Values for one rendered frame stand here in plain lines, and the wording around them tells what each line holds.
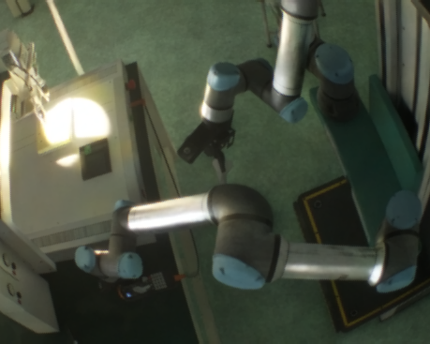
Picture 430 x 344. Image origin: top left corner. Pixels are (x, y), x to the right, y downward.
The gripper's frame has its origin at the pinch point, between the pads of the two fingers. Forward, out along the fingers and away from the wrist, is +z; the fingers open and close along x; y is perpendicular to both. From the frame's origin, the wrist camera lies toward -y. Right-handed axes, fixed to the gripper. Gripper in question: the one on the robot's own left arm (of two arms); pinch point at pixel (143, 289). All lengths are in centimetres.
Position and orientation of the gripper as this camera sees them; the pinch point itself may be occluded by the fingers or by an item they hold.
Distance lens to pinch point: 194.1
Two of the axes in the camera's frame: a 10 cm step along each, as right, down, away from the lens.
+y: 8.6, -4.5, -2.3
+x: -2.9, -8.1, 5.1
